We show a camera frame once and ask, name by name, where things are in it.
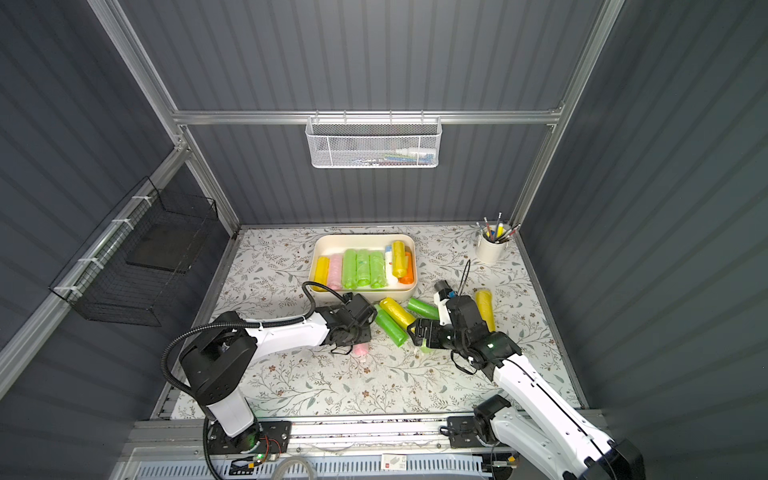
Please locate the yellow roll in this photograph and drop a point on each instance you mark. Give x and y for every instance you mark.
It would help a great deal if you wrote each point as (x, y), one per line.
(321, 271)
(399, 259)
(484, 302)
(400, 315)

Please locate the white blue labelled roll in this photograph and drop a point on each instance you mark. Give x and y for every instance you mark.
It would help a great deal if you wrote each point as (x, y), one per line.
(392, 280)

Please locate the orange trash bag roll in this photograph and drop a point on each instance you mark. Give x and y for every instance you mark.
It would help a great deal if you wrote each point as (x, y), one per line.
(409, 277)

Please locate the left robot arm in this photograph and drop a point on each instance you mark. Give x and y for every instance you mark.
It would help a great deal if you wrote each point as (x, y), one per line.
(208, 362)

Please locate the white plastic storage box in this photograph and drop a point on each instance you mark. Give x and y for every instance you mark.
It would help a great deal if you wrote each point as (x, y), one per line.
(329, 245)

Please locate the white pen cup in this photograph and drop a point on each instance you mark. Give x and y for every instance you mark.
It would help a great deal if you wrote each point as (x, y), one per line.
(491, 244)

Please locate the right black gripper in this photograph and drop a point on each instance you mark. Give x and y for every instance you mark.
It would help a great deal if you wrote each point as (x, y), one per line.
(439, 332)

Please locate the black wire side basket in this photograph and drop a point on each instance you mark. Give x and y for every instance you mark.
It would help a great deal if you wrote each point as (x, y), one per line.
(130, 274)

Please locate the pink roll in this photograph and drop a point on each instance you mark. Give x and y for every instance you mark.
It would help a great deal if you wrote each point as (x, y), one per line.
(334, 278)
(361, 349)

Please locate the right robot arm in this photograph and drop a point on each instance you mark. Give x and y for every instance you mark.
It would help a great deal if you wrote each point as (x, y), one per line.
(528, 415)

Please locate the white wire wall basket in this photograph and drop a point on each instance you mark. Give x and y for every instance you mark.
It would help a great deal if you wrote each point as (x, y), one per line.
(371, 145)

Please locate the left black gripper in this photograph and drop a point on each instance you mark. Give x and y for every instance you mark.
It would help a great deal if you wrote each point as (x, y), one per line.
(360, 318)

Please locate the grey trash bag roll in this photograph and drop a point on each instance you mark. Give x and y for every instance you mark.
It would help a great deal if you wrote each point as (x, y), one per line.
(442, 287)

